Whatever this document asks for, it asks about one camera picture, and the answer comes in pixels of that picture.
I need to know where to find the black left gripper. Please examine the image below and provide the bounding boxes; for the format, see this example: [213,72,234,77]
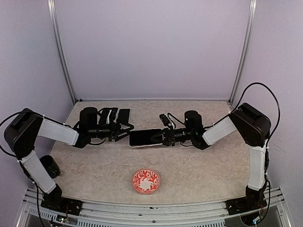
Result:
[88,118,134,141]

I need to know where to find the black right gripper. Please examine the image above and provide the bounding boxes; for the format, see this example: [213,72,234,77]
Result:
[151,124,194,146]

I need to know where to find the clear pink phone case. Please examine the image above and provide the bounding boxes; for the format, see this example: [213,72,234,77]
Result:
[129,128,165,149]

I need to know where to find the black phone case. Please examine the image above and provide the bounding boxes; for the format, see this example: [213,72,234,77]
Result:
[98,107,110,125]

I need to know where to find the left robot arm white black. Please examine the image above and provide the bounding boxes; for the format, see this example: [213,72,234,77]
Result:
[0,107,134,212]

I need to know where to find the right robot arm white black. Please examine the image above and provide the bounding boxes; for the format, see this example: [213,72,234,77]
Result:
[151,103,271,210]

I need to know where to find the red white patterned bowl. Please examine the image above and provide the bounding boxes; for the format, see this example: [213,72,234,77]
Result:
[131,168,161,194]

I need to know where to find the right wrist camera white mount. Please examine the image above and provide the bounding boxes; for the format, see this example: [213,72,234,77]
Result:
[159,114,176,129]

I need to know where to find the front aluminium rail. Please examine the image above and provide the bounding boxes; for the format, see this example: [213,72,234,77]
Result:
[22,186,288,227]

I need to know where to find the right aluminium frame post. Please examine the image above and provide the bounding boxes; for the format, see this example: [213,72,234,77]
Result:
[229,0,257,104]

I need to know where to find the aluminium frame post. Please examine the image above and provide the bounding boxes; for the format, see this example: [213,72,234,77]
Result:
[229,0,257,104]
[47,0,77,105]

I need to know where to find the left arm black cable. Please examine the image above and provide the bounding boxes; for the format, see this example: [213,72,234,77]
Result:
[0,111,27,159]

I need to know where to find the left aluminium frame post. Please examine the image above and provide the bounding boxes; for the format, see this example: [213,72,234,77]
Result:
[47,0,77,105]

